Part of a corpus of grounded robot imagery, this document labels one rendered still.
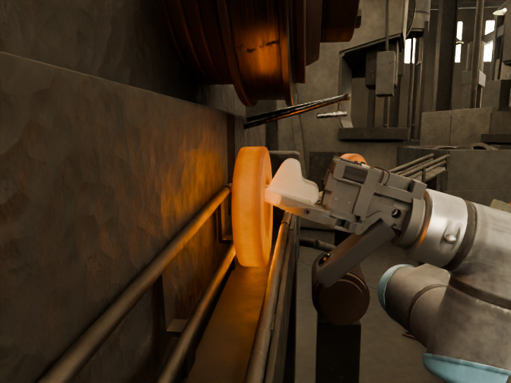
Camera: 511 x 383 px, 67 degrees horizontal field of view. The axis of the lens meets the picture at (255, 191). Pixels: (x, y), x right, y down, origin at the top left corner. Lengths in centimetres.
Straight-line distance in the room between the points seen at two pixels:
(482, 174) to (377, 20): 139
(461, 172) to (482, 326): 224
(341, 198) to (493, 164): 241
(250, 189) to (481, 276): 29
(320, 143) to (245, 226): 288
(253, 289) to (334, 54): 296
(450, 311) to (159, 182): 38
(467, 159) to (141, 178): 254
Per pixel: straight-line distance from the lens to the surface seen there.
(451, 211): 50
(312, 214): 46
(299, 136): 332
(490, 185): 287
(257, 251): 46
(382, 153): 324
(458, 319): 54
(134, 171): 29
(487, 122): 450
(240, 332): 41
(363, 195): 47
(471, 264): 52
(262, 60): 50
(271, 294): 36
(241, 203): 44
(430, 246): 50
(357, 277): 92
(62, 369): 22
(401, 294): 64
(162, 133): 34
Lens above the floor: 84
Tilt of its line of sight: 8 degrees down
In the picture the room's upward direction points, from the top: straight up
